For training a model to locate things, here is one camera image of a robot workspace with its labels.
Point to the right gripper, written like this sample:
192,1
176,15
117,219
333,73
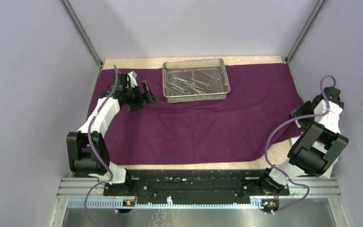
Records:
299,112

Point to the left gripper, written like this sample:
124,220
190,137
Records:
141,101

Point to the maroon wrap cloth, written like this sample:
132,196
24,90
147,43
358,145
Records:
233,129

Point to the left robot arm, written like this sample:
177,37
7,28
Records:
87,151

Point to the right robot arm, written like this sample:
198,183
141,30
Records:
318,147

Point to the surgical scissors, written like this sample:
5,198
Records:
183,91

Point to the surgical clamp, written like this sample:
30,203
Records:
216,79

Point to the metal mesh instrument tray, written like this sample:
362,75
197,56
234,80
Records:
191,70

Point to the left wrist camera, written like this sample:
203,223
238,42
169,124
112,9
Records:
132,78

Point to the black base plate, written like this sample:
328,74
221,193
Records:
196,187

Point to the grey cable duct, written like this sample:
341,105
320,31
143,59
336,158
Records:
119,204

